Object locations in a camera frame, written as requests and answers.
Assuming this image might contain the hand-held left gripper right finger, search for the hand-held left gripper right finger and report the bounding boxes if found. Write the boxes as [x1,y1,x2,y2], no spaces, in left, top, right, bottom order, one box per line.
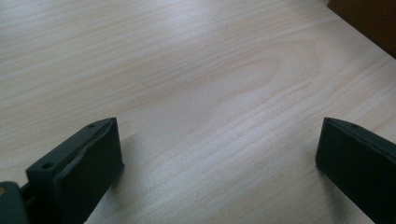
[315,117,396,224]

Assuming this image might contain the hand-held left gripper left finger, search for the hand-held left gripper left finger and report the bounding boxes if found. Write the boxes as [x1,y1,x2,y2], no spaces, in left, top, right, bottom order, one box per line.
[25,117,125,224]

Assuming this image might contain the dark brown box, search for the dark brown box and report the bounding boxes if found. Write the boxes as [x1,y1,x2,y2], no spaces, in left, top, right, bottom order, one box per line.
[326,0,396,60]

